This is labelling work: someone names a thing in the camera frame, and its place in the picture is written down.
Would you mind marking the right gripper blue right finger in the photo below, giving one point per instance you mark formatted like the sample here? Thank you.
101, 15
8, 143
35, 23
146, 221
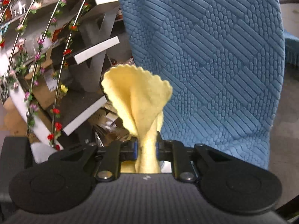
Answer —
176, 153

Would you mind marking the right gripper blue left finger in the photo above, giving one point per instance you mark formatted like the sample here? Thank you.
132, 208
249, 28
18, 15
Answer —
111, 157

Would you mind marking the yellow cleaning cloth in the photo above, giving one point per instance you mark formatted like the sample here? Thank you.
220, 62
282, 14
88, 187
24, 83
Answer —
139, 98

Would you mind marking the brown cardboard boxes pile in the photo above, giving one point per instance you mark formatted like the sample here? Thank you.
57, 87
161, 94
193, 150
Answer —
108, 127

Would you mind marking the blue textured covered chair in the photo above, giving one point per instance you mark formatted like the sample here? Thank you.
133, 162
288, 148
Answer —
225, 62

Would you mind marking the staircase with flower garland railing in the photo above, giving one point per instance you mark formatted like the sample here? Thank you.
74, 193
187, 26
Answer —
51, 82

